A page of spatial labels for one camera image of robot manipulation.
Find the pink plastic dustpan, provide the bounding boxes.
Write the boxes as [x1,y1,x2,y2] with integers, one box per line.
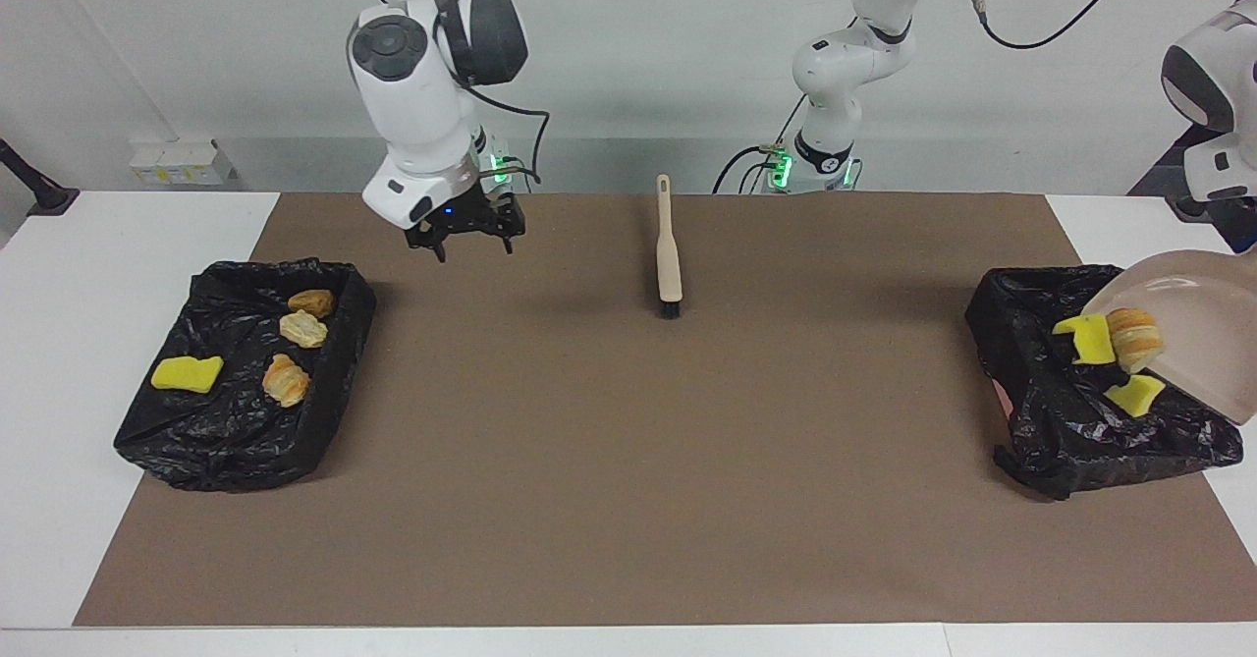
[1080,249,1257,428]

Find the black stand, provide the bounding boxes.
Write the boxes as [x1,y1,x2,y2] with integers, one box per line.
[1127,122,1215,223]
[0,137,82,217]

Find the yellow sponge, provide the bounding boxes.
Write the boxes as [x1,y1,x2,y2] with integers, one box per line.
[1052,312,1119,367]
[150,355,226,395]
[1103,373,1168,419]

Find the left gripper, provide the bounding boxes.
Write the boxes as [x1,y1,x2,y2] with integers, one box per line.
[1214,200,1257,253]

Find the bin lined with black bag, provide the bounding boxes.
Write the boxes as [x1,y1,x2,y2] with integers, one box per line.
[964,264,1246,502]
[113,258,378,494]

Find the white wall socket box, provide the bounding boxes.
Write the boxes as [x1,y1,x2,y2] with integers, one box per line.
[129,138,240,188]

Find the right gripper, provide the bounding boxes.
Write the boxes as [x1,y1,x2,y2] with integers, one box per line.
[405,182,527,264]

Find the beige hand brush black bristles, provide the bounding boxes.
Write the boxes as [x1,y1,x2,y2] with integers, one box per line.
[655,174,684,321]

